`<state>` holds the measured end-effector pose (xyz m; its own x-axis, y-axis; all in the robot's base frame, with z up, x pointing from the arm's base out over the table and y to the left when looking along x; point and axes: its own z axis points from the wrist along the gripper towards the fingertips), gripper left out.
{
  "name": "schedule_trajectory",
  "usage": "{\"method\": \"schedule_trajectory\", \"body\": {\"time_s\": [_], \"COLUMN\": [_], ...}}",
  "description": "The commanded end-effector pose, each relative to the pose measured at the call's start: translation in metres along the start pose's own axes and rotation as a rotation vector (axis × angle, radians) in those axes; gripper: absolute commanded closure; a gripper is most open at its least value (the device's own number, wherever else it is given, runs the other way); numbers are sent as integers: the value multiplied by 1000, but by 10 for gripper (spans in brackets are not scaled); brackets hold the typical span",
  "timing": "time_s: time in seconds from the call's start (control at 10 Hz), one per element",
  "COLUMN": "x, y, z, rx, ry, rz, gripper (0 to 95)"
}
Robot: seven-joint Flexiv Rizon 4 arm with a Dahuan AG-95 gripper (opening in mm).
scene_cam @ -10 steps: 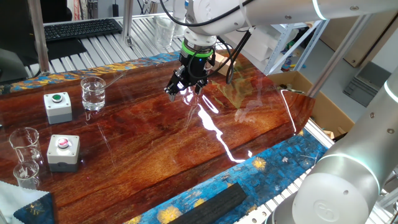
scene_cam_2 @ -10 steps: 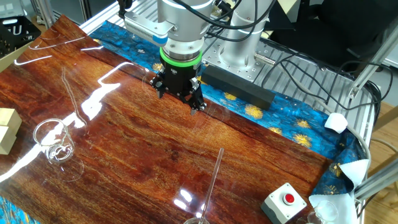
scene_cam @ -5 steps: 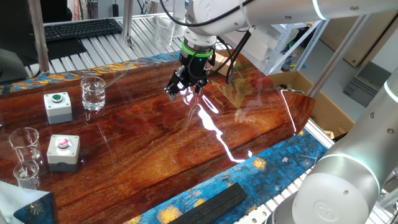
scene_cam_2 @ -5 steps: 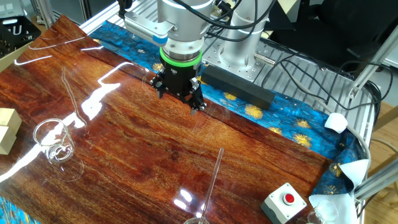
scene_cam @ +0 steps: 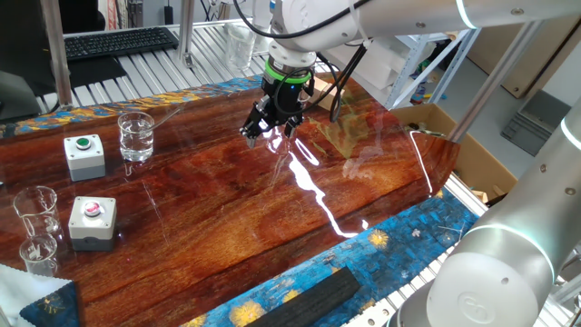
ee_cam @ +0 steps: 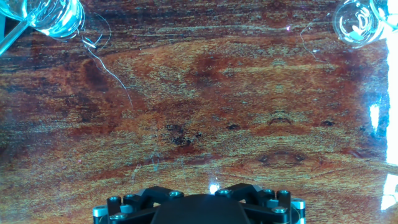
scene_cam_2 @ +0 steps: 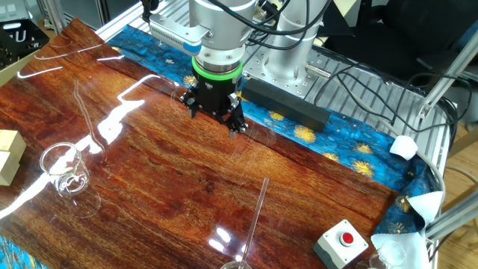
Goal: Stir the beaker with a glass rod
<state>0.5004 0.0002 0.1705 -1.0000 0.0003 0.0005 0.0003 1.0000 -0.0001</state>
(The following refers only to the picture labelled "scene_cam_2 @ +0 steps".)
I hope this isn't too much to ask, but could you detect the glossy wood pattern mat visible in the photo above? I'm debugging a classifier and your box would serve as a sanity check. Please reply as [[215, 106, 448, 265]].
[[0, 17, 400, 269]]

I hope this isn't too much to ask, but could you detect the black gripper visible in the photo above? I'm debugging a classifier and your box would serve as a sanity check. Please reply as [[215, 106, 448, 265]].
[[179, 72, 250, 140]]

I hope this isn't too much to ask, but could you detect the glass beaker with water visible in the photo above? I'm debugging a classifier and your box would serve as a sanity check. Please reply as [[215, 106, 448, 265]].
[[219, 260, 253, 269]]

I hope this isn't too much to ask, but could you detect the light wooden block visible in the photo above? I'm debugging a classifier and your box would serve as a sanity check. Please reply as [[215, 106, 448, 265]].
[[0, 150, 21, 187], [0, 129, 28, 167]]

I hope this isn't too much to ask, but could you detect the grey table cable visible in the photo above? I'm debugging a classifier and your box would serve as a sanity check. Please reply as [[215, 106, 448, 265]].
[[335, 85, 448, 202]]

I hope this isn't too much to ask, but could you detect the aluminium frame post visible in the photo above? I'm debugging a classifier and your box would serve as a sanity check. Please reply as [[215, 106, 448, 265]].
[[424, 188, 478, 242], [417, 28, 478, 121], [37, 0, 67, 35]]

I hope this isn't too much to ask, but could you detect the black table cable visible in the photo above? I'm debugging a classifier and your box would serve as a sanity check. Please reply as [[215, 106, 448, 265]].
[[334, 70, 474, 135], [313, 61, 393, 108]]

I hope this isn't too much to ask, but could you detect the red button switch box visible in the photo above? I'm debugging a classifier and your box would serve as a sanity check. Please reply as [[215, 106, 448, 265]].
[[312, 218, 370, 269]]

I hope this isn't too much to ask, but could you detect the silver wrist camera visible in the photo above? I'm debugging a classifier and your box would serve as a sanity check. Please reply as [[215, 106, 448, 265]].
[[148, 13, 211, 58]]

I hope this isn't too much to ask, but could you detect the white crumpled paper piece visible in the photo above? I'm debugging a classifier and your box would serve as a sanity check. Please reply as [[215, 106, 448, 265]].
[[389, 134, 419, 161]]

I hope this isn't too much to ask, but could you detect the black foam block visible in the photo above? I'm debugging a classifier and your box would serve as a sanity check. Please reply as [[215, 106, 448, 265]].
[[241, 77, 332, 133]]

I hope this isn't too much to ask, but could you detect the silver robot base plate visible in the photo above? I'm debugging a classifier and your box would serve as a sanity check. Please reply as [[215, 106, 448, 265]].
[[241, 46, 328, 101]]

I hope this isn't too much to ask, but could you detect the clear glass stirring rod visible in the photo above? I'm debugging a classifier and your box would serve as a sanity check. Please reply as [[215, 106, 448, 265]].
[[237, 176, 270, 269]]

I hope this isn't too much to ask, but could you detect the black plastic crate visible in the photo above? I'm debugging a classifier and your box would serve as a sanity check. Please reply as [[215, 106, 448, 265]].
[[0, 18, 51, 71]]

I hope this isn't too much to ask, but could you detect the blue starry tablecloth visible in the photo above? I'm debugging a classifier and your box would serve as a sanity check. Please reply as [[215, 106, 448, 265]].
[[0, 24, 446, 269]]

